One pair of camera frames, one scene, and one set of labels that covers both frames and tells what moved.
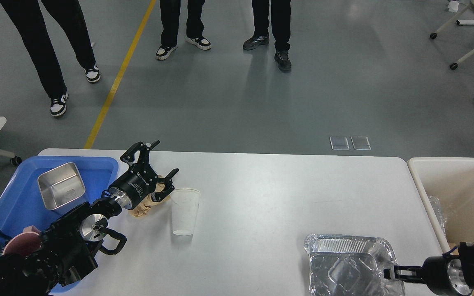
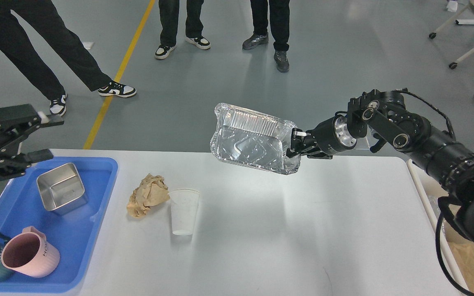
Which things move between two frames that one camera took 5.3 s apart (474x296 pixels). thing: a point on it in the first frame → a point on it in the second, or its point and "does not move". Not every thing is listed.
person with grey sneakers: x=277 y=13 does not move
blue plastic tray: x=21 y=204 does not move
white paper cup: x=185 y=204 does not move
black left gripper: x=134 y=191 → x=9 y=124
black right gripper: x=435 y=273 → x=330 y=137
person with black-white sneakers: x=170 y=10 does not move
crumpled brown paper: x=145 y=207 does not move
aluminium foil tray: x=342 y=265 → x=245 y=137
